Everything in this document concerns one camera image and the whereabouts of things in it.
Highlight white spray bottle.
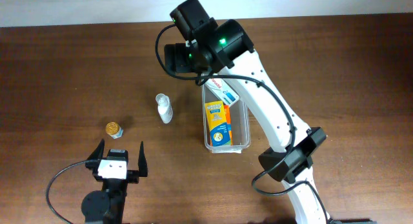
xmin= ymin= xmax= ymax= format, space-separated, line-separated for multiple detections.
xmin=156 ymin=94 xmax=173 ymax=124

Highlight orange medicine box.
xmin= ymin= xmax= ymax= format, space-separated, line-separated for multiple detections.
xmin=224 ymin=105 xmax=233 ymax=145

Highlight yellow medicine box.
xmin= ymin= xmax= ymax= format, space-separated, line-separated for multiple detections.
xmin=205 ymin=101 xmax=231 ymax=147

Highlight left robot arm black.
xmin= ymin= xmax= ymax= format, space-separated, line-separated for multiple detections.
xmin=81 ymin=139 xmax=148 ymax=224

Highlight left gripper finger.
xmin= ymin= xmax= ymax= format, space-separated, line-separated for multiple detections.
xmin=87 ymin=139 xmax=105 ymax=160
xmin=138 ymin=142 xmax=148 ymax=177

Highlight clear plastic container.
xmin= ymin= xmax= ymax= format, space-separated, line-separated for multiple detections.
xmin=202 ymin=84 xmax=250 ymax=153

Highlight white green medicine box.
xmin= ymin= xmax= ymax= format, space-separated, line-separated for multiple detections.
xmin=205 ymin=79 xmax=240 ymax=107

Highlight small gold lid jar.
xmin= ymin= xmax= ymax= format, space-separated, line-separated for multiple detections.
xmin=105 ymin=122 xmax=123 ymax=139

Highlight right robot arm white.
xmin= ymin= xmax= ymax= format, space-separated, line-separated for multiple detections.
xmin=161 ymin=0 xmax=332 ymax=223

